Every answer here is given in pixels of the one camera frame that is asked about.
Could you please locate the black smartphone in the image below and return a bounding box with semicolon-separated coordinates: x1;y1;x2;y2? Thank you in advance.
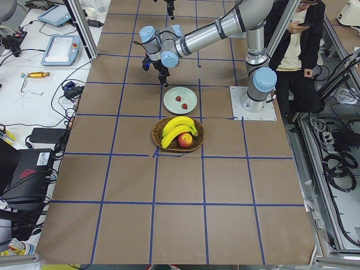
298;22;316;27

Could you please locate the wicker fruit basket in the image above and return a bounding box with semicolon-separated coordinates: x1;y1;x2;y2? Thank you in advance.
152;116;205;152

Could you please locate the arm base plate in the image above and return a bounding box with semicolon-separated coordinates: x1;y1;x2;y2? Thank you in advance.
229;86;277;121

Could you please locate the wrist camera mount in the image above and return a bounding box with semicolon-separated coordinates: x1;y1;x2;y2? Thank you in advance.
142;56;151;71

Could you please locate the aluminium frame post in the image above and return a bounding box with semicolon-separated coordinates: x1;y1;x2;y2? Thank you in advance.
63;0;98;60

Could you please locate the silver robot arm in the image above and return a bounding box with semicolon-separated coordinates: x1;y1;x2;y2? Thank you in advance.
139;1;277;111

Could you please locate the black computer case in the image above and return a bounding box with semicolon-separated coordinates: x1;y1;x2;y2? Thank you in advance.
1;140;55;204

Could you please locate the light green plate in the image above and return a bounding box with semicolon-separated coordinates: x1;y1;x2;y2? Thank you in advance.
163;87;197;115

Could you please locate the black power adapter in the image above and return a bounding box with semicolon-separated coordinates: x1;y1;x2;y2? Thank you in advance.
29;128;65;144

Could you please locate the blue teach pendant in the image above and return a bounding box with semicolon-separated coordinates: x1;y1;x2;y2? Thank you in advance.
40;35;82;66
38;5;71;27

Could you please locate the gold metal cylinder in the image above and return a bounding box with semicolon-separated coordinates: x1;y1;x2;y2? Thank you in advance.
26;71;50;79

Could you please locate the person in black jacket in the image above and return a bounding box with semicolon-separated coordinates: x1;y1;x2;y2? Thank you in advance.
269;1;326;123

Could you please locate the yellow banana bunch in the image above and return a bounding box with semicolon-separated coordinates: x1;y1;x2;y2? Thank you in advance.
161;116;197;149

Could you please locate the red yellow apple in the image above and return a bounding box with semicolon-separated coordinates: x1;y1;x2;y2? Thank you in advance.
177;133;193;148

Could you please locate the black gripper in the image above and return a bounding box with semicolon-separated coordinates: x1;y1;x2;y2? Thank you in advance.
164;0;175;20
151;60;169;87

